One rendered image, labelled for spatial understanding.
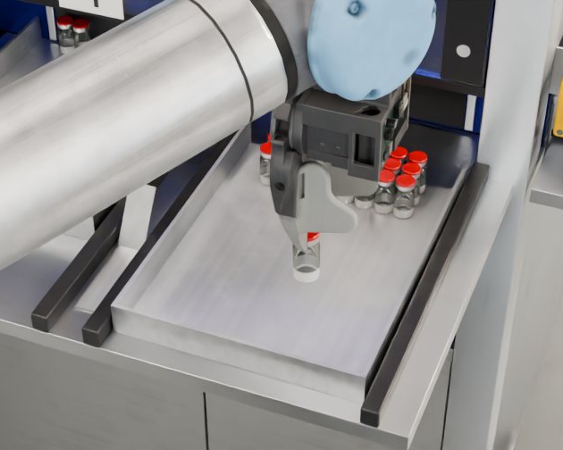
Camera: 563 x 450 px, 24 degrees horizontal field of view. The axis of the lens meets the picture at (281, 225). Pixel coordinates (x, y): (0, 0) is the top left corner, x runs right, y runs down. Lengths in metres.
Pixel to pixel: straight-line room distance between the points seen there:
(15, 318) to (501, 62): 0.57
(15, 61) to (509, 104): 0.64
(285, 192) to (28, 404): 1.25
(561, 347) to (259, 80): 1.96
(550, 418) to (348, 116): 1.60
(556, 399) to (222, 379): 1.31
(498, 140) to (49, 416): 0.97
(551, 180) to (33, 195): 0.97
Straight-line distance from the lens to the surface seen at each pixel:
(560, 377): 2.51
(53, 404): 2.10
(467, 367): 1.69
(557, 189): 1.49
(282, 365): 1.22
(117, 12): 1.55
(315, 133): 0.92
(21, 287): 1.36
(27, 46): 1.71
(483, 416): 1.74
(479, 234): 1.41
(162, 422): 2.00
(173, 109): 0.62
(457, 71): 1.42
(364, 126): 0.89
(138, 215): 1.38
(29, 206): 0.61
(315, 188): 0.94
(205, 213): 1.42
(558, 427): 2.42
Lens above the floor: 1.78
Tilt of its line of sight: 40 degrees down
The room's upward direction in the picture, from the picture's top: straight up
